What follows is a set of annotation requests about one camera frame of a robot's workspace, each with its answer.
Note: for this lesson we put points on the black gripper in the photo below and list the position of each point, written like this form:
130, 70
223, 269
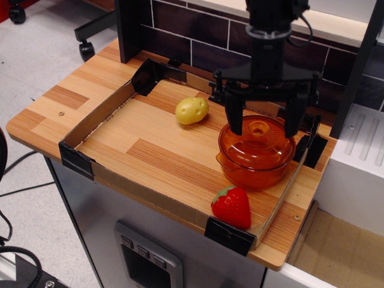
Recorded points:
266, 77

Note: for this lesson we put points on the orange transparent pot lid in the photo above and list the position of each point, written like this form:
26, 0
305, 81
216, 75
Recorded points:
262, 146

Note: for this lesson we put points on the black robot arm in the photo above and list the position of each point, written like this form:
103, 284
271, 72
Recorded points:
266, 14

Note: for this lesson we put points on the orange transparent plastic pot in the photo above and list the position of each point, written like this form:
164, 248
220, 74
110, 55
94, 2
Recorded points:
253, 180

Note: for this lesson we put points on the cardboard fence with black tape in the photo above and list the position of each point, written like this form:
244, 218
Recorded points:
132, 143

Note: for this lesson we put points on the yellow toy potato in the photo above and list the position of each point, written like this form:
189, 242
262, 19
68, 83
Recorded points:
191, 110

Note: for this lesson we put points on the red toy strawberry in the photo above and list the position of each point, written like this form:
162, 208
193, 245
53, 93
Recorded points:
231, 205

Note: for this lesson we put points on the white upper shelf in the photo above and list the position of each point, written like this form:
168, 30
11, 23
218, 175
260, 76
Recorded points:
340, 21

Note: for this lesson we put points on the white toy sink unit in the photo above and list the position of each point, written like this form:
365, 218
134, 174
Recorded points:
352, 186

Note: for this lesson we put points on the black office chair base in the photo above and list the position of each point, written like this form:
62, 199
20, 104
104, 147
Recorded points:
93, 27

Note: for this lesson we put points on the grey toy oven panel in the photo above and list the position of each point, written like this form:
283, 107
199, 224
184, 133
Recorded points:
147, 263

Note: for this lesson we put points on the dark right upright post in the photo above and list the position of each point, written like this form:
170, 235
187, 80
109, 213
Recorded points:
369, 41

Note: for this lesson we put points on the dark upright post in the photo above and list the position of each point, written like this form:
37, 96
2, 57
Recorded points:
369, 41
130, 15

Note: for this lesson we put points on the dark left upright post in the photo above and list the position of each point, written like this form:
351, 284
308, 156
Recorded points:
130, 15

